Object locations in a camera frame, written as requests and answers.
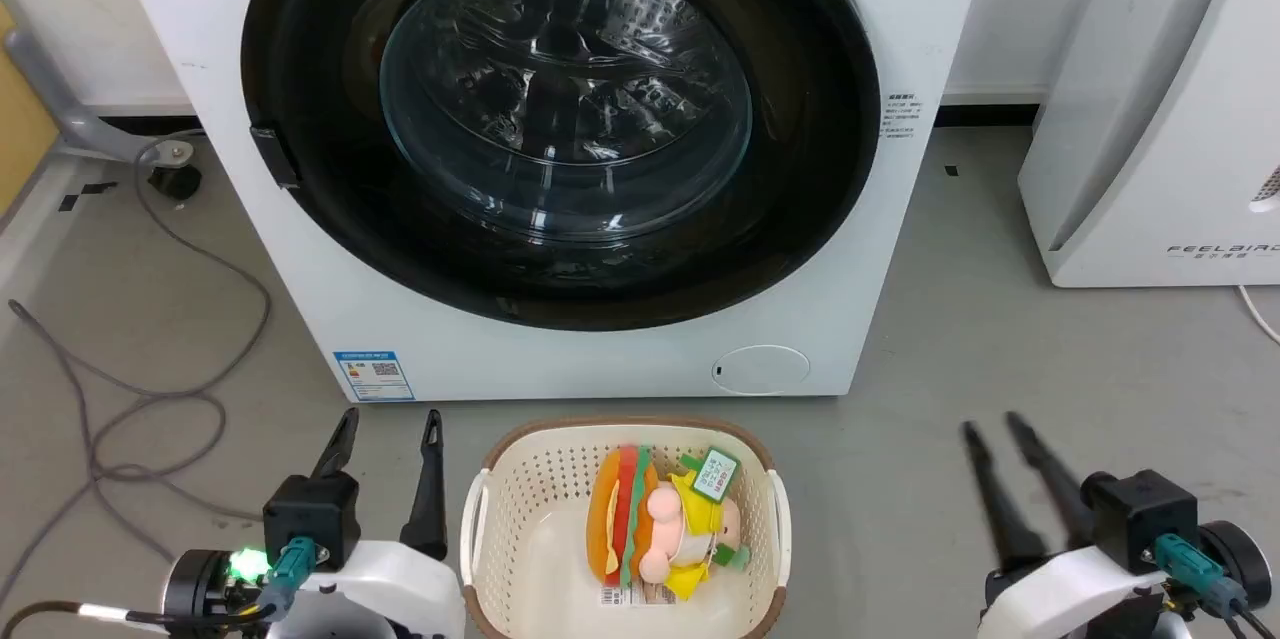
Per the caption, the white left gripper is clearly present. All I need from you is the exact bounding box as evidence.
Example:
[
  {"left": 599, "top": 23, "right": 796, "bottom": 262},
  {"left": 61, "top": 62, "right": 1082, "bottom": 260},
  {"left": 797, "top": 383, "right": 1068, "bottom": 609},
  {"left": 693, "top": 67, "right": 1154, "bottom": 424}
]
[{"left": 268, "top": 406, "right": 468, "bottom": 639}]

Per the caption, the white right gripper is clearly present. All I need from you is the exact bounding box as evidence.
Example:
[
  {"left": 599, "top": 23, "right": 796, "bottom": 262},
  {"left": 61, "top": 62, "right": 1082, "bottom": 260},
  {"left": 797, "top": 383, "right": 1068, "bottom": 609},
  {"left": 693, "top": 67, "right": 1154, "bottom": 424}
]
[{"left": 961, "top": 411, "right": 1168, "bottom": 639}]

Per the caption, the white front-load washing machine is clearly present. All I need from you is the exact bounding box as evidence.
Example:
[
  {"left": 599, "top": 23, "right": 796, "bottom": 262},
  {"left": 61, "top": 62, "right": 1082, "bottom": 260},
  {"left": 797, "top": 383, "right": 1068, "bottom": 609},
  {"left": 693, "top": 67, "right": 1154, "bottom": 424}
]
[{"left": 100, "top": 0, "right": 996, "bottom": 403}]

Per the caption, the round black glass washer door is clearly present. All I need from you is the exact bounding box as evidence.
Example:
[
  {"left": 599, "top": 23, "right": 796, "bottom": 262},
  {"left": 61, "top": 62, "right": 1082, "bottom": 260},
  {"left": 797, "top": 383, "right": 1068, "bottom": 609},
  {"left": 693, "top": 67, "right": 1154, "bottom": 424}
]
[{"left": 240, "top": 0, "right": 882, "bottom": 332}]

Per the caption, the blue energy label sticker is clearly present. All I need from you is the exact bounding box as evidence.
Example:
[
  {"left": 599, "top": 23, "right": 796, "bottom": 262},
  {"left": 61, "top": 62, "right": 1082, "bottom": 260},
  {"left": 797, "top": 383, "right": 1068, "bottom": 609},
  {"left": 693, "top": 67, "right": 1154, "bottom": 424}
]
[{"left": 333, "top": 350, "right": 416, "bottom": 403}]

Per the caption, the cream perforated laundry basket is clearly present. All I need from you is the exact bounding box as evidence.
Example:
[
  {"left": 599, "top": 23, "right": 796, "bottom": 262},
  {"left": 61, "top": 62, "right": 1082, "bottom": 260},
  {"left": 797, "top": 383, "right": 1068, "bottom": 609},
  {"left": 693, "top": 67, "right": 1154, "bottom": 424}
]
[{"left": 459, "top": 416, "right": 793, "bottom": 639}]

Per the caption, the hamburger plush toy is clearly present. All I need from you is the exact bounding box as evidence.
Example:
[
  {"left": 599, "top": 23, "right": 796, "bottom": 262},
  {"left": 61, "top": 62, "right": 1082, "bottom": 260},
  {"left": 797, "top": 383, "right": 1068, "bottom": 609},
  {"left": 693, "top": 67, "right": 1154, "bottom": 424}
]
[{"left": 586, "top": 445, "right": 661, "bottom": 589}]

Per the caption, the round white filter cover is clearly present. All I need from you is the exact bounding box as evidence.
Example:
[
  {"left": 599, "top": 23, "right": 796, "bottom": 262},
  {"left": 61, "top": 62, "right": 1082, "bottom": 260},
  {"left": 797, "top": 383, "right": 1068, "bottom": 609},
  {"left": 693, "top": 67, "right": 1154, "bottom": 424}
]
[{"left": 711, "top": 345, "right": 812, "bottom": 396}]

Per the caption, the green paper toy tag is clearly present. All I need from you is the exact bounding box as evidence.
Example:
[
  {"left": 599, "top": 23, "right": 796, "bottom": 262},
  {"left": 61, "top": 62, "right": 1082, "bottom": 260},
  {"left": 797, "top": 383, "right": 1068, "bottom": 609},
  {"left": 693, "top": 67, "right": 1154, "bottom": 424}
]
[{"left": 691, "top": 448, "right": 742, "bottom": 503}]

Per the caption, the pink doll in yellow clothes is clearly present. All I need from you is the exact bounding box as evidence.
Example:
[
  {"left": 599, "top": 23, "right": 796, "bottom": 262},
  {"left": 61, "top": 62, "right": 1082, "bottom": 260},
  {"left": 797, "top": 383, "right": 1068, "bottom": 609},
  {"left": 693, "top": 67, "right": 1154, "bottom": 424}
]
[{"left": 637, "top": 464, "right": 752, "bottom": 602}]

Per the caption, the black caster wheel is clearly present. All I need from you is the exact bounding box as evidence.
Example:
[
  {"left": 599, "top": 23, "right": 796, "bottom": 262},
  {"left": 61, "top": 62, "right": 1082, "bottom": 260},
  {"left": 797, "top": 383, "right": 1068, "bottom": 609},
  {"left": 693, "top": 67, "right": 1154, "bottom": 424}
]
[{"left": 147, "top": 164, "right": 204, "bottom": 201}]

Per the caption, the white air purifier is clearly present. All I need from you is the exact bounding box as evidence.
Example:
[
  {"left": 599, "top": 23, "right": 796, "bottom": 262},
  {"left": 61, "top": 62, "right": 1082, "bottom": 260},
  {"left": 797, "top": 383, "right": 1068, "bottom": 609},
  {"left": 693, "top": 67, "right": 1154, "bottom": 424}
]
[{"left": 1017, "top": 0, "right": 1280, "bottom": 289}]

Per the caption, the small printed text sticker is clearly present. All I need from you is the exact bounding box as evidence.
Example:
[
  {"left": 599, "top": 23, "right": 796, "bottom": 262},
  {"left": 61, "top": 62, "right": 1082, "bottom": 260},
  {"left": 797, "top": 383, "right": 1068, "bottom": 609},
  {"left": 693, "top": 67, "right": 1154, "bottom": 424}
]
[{"left": 881, "top": 91, "right": 927, "bottom": 143}]

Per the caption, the grey metal stand leg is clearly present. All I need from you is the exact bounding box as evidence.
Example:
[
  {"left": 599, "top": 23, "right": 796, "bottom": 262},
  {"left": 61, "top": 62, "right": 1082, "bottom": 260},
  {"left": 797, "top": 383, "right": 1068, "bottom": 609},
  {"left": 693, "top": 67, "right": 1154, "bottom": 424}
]
[{"left": 0, "top": 27, "right": 197, "bottom": 166}]

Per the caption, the yellow wooden panel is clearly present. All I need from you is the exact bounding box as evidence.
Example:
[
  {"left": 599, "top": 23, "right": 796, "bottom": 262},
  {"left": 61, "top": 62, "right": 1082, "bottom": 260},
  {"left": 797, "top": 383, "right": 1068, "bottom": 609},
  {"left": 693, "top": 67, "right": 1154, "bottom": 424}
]
[{"left": 0, "top": 0, "right": 61, "bottom": 220}]

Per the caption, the teal-plug left camera cable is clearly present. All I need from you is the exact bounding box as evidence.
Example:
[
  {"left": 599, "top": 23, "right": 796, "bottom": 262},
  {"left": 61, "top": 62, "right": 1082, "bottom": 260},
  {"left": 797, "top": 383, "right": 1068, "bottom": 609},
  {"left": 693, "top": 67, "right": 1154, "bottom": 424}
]
[{"left": 262, "top": 536, "right": 321, "bottom": 615}]

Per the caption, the teal-plug camera cable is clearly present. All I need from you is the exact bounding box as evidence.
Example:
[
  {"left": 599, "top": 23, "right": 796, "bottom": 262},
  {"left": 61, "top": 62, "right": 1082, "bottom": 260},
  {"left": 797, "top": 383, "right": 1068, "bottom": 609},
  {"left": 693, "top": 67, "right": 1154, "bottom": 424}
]
[
  {"left": 1154, "top": 533, "right": 1253, "bottom": 639},
  {"left": 262, "top": 536, "right": 321, "bottom": 615}
]

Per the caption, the teal-plug right camera cable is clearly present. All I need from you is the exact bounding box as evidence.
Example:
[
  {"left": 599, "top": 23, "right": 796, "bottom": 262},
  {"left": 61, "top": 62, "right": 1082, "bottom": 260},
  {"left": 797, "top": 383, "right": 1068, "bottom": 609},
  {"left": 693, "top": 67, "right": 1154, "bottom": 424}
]
[{"left": 1154, "top": 533, "right": 1253, "bottom": 639}]

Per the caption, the white power cable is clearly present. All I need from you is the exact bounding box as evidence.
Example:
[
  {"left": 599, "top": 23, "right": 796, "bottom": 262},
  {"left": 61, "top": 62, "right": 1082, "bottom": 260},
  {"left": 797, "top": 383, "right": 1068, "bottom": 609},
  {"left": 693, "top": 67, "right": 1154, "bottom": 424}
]
[{"left": 1237, "top": 285, "right": 1280, "bottom": 346}]

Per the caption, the grey floor cable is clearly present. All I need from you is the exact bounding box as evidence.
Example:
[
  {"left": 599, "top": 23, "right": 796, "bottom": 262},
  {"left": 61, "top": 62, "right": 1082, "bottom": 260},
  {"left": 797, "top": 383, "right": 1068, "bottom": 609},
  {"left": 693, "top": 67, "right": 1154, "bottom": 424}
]
[{"left": 0, "top": 128, "right": 274, "bottom": 610}]

